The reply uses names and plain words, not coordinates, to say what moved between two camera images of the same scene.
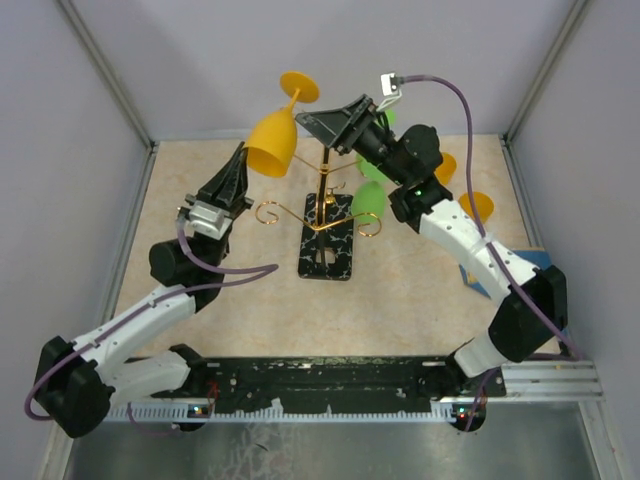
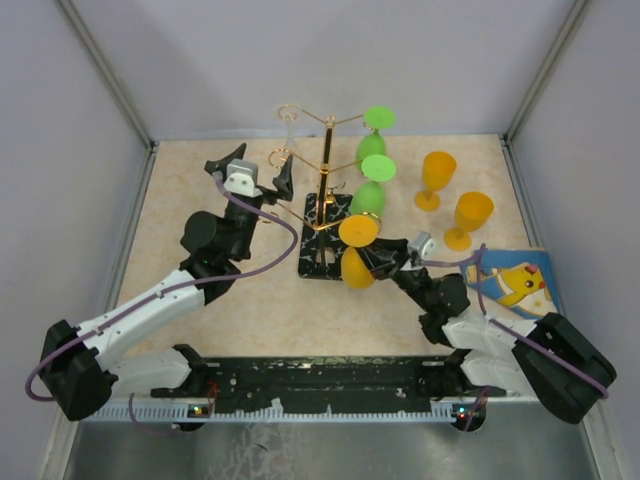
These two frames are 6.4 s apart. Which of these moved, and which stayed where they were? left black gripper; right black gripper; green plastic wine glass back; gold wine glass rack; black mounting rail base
Moved: right black gripper; left black gripper
Stayed: green plastic wine glass back; black mounting rail base; gold wine glass rack
